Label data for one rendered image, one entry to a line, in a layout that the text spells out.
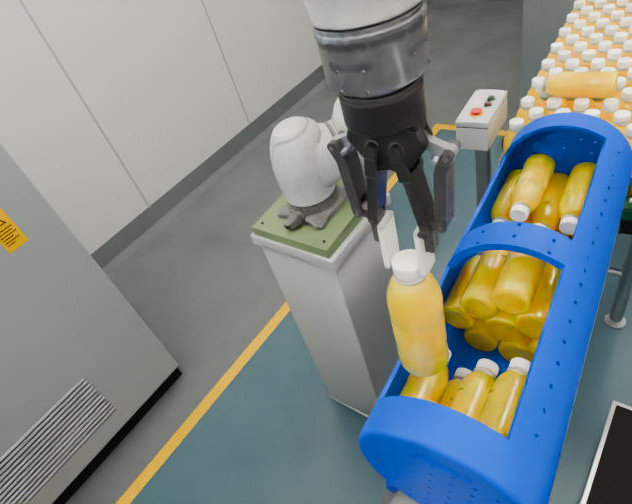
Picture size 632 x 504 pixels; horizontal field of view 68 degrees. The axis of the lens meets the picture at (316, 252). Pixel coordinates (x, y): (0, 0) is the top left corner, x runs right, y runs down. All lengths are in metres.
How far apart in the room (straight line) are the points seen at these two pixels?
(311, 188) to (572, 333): 0.74
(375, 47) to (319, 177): 0.92
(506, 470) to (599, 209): 0.57
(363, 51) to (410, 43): 0.04
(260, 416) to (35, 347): 0.96
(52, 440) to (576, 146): 2.11
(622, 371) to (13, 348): 2.31
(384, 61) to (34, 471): 2.17
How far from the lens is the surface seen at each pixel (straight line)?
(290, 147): 1.24
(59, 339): 2.10
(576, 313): 0.90
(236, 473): 2.20
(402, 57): 0.39
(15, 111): 3.20
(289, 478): 2.11
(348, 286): 1.41
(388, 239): 0.55
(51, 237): 1.95
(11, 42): 3.21
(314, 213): 1.35
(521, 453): 0.74
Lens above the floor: 1.87
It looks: 41 degrees down
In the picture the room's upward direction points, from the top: 19 degrees counter-clockwise
